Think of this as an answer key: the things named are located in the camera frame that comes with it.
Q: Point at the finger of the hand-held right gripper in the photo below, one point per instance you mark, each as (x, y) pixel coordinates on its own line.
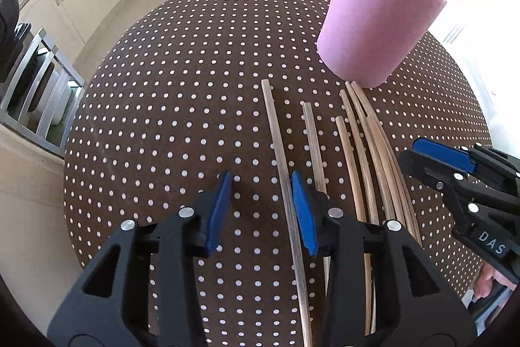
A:
(443, 156)
(499, 172)

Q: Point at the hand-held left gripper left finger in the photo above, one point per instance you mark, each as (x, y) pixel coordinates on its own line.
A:
(221, 208)

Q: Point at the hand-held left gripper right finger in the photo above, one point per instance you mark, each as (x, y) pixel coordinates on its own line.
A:
(304, 217)

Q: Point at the bunch of wooden chopsticks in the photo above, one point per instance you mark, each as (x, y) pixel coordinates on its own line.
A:
(384, 176)

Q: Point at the pink cylindrical cup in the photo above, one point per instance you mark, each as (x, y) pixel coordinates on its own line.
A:
(373, 17)

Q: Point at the person's right hand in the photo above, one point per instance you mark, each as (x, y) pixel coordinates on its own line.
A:
(487, 282)

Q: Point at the brown polka dot tablecloth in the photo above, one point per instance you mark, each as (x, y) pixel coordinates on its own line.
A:
(183, 87)

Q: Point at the metal storage rack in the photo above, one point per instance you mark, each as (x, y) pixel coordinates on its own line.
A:
(26, 58)

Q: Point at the black countertop appliance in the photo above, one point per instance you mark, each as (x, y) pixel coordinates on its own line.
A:
(8, 13)

